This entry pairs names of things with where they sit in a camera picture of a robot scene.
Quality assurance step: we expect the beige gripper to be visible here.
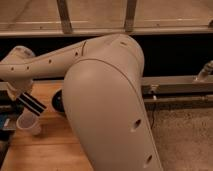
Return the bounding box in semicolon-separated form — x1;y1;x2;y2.
5;83;33;102

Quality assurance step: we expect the black striped eraser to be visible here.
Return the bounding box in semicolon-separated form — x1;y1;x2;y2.
18;93;46;116

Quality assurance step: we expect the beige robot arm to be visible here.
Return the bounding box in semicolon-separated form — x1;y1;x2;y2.
0;34;163;171

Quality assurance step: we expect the translucent plastic cup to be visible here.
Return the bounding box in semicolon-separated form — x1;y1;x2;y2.
16;109;42;136

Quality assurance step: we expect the blue object at left edge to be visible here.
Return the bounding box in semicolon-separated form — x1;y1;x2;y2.
0;115;10;130

